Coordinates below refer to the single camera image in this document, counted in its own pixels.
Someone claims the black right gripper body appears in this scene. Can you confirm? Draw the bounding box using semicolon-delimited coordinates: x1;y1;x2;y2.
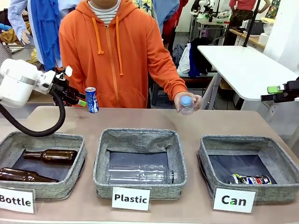
281;80;299;103

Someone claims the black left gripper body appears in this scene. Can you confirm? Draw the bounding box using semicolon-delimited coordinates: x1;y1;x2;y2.
49;74;73;106

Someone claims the brown glass bottle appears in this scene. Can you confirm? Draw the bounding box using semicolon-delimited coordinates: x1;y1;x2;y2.
0;167;60;183
22;149;78;167

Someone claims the crushed soda can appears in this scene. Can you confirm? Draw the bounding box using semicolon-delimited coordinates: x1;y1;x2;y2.
229;173;273;186

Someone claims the clear bottle with blue cap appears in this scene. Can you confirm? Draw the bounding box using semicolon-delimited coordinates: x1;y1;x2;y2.
179;95;195;116

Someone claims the clear plastic bottle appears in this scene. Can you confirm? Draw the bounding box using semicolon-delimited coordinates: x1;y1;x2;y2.
105;163;179;185

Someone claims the person's left forearm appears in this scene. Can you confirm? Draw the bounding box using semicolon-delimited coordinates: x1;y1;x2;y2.
148;52;189;101

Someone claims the person's right forearm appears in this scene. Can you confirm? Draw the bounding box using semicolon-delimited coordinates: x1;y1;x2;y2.
59;58;81;94

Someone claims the blue soda can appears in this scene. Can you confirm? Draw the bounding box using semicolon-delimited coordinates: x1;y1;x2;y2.
85;87;100;114

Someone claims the grey basket behind Plastic sign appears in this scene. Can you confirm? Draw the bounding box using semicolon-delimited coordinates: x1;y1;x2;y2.
93;127;188;200

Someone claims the grey basket behind Bottle sign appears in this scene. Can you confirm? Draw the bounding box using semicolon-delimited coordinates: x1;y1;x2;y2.
0;131;88;200

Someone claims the grey basket behind Can sign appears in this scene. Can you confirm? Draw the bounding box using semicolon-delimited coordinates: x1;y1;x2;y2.
197;134;299;204

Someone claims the white Can sign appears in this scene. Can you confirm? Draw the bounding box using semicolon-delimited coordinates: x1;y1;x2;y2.
213;188;256;214

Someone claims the person's left hand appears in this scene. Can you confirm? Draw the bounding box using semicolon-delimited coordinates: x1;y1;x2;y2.
173;91;203;113

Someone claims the white background table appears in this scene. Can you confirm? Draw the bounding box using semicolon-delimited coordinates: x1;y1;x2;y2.
197;45;299;103

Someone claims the person in orange hoodie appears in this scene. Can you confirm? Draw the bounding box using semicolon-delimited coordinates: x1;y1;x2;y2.
58;0;189;109

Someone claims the blue hanging garment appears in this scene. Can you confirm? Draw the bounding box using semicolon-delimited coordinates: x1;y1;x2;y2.
30;0;63;72

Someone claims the black stand pole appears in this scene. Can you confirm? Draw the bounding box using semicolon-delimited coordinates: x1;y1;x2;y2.
242;0;262;48

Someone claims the mannequin in light blue shirt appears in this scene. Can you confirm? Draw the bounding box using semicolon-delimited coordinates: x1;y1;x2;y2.
7;0;32;45

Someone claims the person in red shirt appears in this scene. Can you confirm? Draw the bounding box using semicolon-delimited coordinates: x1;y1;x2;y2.
223;0;258;46

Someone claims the white plastic bag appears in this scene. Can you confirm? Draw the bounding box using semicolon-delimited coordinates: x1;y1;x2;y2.
176;42;192;75

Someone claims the white Plastic sign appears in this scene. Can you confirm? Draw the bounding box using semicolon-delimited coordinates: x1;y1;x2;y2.
111;186;151;211

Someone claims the white Bottle sign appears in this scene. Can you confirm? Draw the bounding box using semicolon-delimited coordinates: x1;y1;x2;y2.
0;186;36;214

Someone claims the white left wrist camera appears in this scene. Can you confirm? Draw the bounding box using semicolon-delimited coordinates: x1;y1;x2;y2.
55;65;73;80

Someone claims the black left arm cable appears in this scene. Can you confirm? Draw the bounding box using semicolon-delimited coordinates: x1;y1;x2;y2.
0;90;67;138

